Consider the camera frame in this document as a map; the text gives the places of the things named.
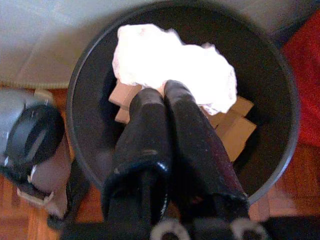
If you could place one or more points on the brown cardboard piece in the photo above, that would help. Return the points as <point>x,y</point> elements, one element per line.
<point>123,100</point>
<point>237,130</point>

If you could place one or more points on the large red pillow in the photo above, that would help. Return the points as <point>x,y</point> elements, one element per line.
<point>305,82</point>

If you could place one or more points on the white paper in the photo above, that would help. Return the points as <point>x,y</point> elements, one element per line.
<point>162,57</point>

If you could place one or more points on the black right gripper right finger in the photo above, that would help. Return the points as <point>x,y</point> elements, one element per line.
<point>197,155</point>

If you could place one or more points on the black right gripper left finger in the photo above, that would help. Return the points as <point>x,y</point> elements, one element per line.
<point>145,140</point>

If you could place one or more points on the black round trash bin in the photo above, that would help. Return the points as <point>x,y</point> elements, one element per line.
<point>262,87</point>

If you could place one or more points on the grey floral bed sheet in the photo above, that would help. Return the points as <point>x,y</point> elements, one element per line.
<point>37,42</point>

